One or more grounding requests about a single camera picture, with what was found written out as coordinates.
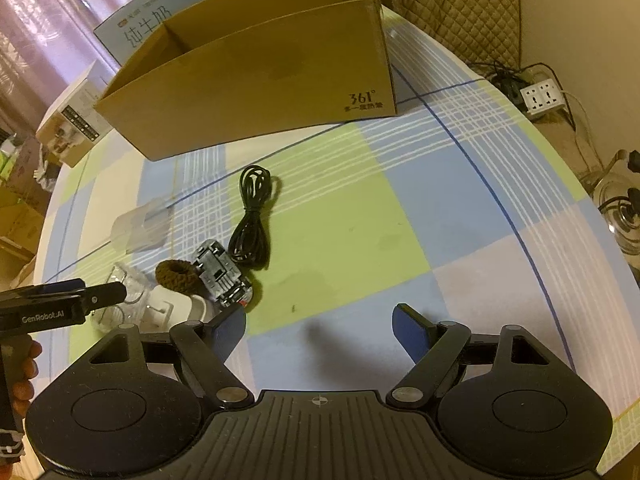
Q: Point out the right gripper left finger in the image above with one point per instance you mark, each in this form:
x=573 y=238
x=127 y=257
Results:
x=204 y=349

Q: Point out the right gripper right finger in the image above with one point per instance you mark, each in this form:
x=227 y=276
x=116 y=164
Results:
x=435 y=350

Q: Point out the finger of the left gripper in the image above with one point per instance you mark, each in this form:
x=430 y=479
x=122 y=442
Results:
x=92 y=298
x=52 y=287

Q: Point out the white charger adapter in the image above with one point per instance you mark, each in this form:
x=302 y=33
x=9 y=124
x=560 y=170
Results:
x=165 y=308

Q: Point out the small toy car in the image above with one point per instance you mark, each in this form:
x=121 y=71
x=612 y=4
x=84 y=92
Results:
x=220 y=275

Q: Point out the clear plastic cup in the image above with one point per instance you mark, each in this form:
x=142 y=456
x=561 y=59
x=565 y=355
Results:
x=141 y=228

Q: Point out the person left hand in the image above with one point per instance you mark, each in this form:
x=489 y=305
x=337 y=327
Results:
x=23 y=390

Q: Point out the brown cardboard boxes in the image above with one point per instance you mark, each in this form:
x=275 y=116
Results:
x=24 y=204

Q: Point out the white beige product box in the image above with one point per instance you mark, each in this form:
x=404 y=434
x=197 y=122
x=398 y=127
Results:
x=72 y=127

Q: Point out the glass kettle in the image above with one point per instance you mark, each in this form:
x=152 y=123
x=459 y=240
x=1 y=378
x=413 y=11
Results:
x=617 y=199

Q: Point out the light blue milk carton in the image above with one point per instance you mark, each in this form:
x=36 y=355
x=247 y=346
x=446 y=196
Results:
x=127 y=28

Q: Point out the white power strip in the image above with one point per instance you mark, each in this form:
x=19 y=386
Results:
x=542 y=97

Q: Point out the pink curtain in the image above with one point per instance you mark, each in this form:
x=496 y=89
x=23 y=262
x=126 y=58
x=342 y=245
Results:
x=45 y=45

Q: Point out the brown cardboard box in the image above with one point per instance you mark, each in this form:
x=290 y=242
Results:
x=228 y=70

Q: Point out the quilted beige chair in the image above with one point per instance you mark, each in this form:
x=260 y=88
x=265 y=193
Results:
x=477 y=31

